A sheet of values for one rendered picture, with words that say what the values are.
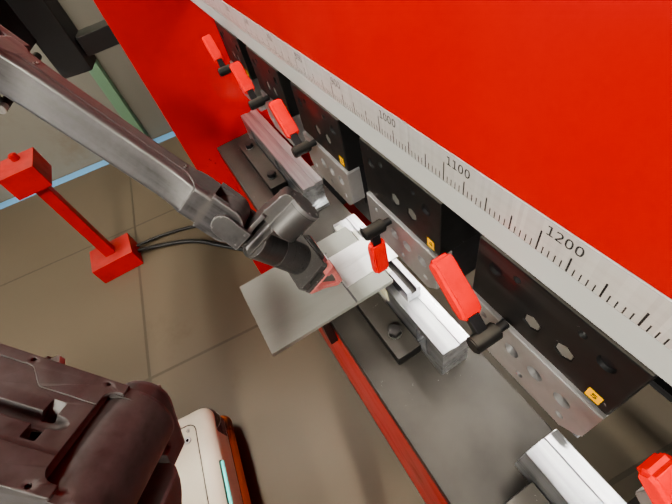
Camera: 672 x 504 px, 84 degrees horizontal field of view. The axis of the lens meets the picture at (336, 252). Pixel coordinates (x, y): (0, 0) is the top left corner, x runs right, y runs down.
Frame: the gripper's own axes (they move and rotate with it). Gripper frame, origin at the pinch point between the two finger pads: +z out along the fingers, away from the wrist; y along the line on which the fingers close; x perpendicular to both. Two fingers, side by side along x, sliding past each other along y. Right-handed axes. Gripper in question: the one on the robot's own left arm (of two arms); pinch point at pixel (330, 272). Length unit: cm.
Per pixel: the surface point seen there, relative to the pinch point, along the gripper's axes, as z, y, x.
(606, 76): -38, -36, -30
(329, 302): -0.1, -4.8, 3.8
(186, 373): 53, 70, 109
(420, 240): -16.6, -20.9, -17.4
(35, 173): -21, 157, 80
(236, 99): 5, 86, -9
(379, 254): -13.6, -15.7, -12.1
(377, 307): 12.6, -5.7, 0.9
